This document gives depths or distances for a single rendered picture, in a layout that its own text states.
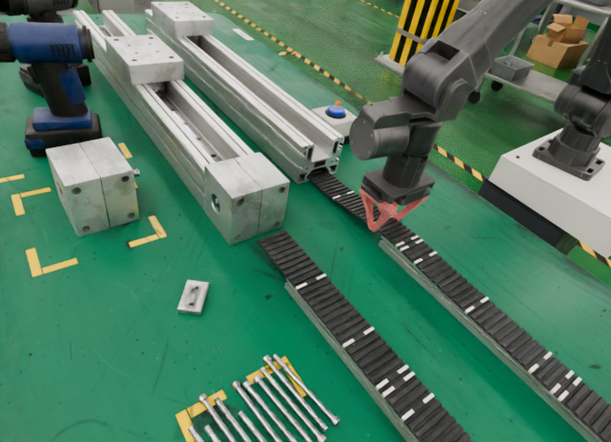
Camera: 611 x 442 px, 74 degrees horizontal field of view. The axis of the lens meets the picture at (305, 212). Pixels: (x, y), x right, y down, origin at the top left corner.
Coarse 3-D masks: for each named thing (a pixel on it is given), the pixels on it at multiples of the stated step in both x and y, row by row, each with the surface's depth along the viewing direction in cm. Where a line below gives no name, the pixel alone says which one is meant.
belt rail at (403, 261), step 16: (384, 240) 67; (400, 256) 66; (416, 272) 64; (432, 288) 62; (448, 304) 60; (464, 320) 58; (480, 336) 57; (496, 352) 55; (512, 368) 54; (528, 384) 53; (592, 432) 48
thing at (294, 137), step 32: (160, 32) 114; (192, 64) 102; (224, 64) 104; (224, 96) 93; (256, 96) 86; (288, 96) 88; (256, 128) 87; (288, 128) 77; (320, 128) 80; (288, 160) 79; (320, 160) 79
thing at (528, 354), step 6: (534, 342) 54; (522, 348) 53; (528, 348) 53; (534, 348) 53; (540, 348) 53; (516, 354) 52; (522, 354) 52; (528, 354) 53; (534, 354) 52; (540, 354) 53; (516, 360) 52; (522, 360) 52; (528, 360) 52; (534, 360) 52; (522, 366) 51; (528, 366) 51
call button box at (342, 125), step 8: (312, 112) 91; (320, 112) 91; (328, 120) 88; (336, 120) 89; (344, 120) 89; (352, 120) 90; (336, 128) 88; (344, 128) 90; (344, 136) 92; (344, 144) 93
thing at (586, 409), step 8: (592, 392) 49; (584, 400) 48; (592, 400) 49; (600, 400) 49; (576, 408) 47; (584, 408) 48; (592, 408) 48; (600, 408) 48; (576, 416) 47; (584, 416) 47; (592, 416) 47
